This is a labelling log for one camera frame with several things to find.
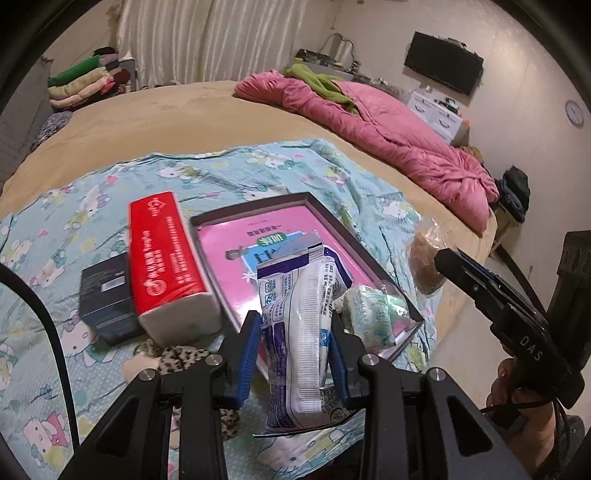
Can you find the white drawer cabinet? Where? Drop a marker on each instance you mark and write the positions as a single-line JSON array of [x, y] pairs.
[[434, 115]]

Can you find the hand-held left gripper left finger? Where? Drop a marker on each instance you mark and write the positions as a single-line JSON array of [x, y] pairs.
[[247, 364]]

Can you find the small teal tissue pack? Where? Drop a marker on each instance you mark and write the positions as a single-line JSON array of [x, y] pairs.
[[369, 314]]

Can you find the teal cartoon printed blanket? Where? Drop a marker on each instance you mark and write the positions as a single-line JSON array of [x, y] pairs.
[[69, 207]]

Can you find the pink quilt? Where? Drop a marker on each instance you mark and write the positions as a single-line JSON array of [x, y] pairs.
[[392, 138]]

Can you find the dark folded cloth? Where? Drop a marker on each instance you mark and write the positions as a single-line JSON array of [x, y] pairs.
[[105, 54]]

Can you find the leopard print scrunchie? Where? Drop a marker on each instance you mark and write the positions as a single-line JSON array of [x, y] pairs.
[[180, 357]]

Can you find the dark red cloth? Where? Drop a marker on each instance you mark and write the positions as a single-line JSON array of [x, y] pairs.
[[123, 79]]

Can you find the cluttered side table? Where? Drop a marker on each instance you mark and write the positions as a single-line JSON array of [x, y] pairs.
[[323, 57]]

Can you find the pink folded blanket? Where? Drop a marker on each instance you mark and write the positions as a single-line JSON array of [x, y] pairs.
[[83, 98]]

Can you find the dark clothing pile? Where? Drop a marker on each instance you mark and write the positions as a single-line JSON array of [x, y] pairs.
[[516, 194]]

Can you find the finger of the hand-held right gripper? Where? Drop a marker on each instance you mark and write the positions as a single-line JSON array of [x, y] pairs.
[[508, 288], [461, 277]]

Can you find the pink book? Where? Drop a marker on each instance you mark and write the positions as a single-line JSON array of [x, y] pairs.
[[226, 240]]

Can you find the round wall clock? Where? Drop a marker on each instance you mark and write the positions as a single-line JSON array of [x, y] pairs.
[[575, 113]]

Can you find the round bed tan sheet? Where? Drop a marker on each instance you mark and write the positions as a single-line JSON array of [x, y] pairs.
[[161, 120]]

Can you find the tan plush toy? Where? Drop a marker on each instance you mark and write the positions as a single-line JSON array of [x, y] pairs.
[[470, 154]]

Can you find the black box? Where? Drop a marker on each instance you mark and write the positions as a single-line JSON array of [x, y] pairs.
[[106, 300]]

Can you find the green cloth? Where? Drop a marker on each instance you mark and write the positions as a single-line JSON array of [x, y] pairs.
[[318, 83]]

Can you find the dark rectangular tray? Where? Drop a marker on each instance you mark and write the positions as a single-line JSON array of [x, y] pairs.
[[323, 207]]

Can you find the green folded blanket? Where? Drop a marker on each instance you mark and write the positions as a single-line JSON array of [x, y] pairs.
[[76, 71]]

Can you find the person's right hand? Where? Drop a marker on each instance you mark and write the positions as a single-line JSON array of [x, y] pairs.
[[526, 415]]

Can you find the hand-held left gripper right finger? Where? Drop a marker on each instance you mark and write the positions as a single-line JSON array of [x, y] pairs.
[[339, 369]]

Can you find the dark floral pillow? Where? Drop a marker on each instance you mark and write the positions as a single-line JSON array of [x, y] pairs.
[[51, 129]]

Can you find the brown round pack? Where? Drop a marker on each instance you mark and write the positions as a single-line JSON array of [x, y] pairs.
[[425, 263]]

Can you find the beige folded blanket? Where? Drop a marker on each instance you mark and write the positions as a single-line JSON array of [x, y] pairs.
[[78, 85]]

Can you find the white purple plastic packet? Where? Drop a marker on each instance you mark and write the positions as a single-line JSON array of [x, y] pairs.
[[300, 323]]

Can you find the white pleated curtain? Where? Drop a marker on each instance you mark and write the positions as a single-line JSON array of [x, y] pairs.
[[207, 41]]

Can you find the black wall television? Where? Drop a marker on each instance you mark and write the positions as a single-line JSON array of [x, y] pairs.
[[443, 62]]

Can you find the red tissue pack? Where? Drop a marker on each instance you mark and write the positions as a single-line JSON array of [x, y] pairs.
[[166, 267]]

